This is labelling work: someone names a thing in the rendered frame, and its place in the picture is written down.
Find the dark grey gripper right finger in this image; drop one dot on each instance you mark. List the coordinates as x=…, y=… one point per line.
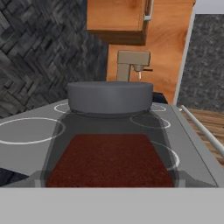
x=186, y=180

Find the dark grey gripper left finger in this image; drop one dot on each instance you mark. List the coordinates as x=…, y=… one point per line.
x=34, y=180

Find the wooden wall cabinet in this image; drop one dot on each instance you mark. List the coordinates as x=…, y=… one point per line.
x=116, y=17

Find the beige coffee machine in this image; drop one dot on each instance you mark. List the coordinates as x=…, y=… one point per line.
x=128, y=62

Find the grey stove hob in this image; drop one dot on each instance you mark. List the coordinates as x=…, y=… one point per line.
x=26, y=131

